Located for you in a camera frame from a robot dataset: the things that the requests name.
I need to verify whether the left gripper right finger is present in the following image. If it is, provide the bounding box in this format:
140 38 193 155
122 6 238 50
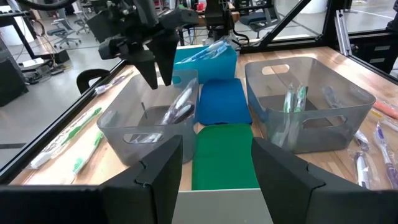
251 137 371 224

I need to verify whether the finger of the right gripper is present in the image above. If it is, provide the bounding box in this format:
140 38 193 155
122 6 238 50
125 49 160 91
145 29 181 87

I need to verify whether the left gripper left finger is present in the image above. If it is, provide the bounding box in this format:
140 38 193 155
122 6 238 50
101 134 184 224

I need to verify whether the green toothbrush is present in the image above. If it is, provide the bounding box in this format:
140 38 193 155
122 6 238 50
270 83 296 147
29 106 103 170
60 132 104 185
292 83 309 114

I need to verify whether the orange toothbrush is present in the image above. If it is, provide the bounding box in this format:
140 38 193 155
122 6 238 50
372 99 398 121

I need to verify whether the transparent grey plastic bin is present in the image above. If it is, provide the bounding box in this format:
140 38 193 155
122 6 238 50
96 68 200 166
244 57 377 155

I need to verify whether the teal plastic bin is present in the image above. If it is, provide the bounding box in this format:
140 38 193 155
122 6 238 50
172 45 239 85

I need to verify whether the grey office chair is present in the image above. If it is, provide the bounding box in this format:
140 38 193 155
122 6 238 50
46 7 82 50
73 0 91 35

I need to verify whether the white plastic bin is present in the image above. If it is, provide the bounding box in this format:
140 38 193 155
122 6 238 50
172 187 274 224

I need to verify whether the black curved clamp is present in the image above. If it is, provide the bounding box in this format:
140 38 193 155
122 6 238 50
76 68 111 95

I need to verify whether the black standing desk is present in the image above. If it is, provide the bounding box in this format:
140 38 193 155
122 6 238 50
0 11 71 65

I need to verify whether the dark office chair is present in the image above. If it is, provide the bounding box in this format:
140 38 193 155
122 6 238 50
238 6 282 40

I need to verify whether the black computer tower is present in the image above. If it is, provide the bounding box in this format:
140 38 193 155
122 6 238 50
0 40 29 108

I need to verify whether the silver aluminium extrusion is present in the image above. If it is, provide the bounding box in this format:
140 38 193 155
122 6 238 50
334 9 358 57

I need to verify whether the black drawer cabinet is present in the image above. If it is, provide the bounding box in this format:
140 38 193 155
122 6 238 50
348 29 398 75

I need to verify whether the black frame post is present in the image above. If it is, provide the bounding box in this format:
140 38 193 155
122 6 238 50
322 0 351 47

